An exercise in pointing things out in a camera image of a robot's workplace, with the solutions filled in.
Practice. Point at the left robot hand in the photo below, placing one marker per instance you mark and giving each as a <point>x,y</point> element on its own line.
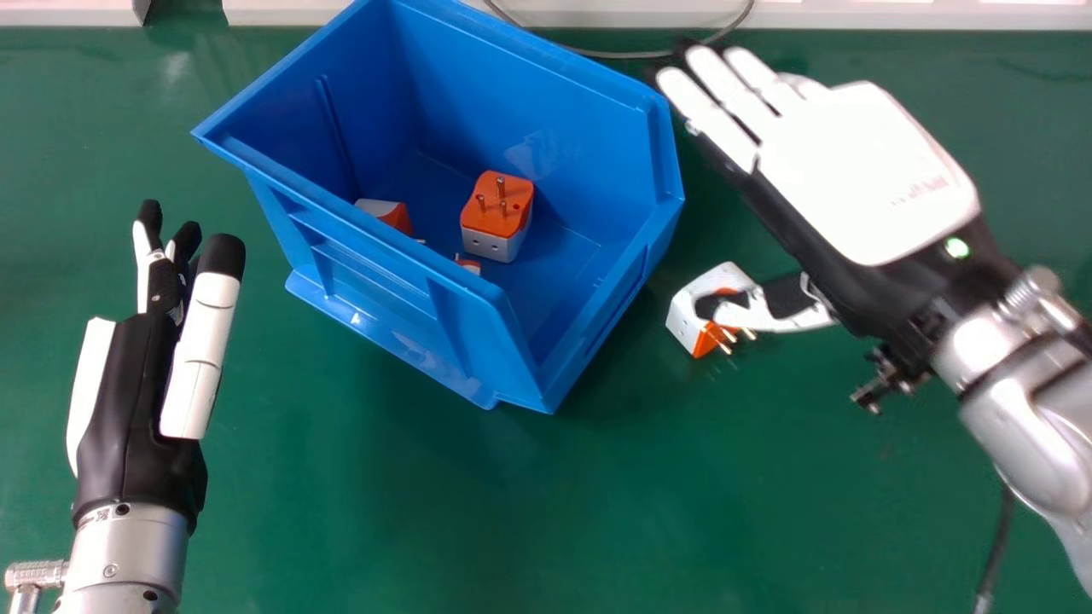
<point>136,409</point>

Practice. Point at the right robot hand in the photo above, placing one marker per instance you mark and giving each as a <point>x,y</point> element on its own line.
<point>853,188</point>

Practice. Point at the white-and-orange plug adapter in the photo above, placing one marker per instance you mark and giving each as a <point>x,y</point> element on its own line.
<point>704,320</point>
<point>468,265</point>
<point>497,216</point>
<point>388,213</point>

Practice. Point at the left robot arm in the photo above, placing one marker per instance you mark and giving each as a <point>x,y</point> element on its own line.
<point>111,558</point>

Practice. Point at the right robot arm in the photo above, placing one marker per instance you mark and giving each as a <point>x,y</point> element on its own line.
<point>1028,384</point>

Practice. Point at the blue plastic bin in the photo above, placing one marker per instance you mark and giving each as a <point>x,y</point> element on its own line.
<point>444,196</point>

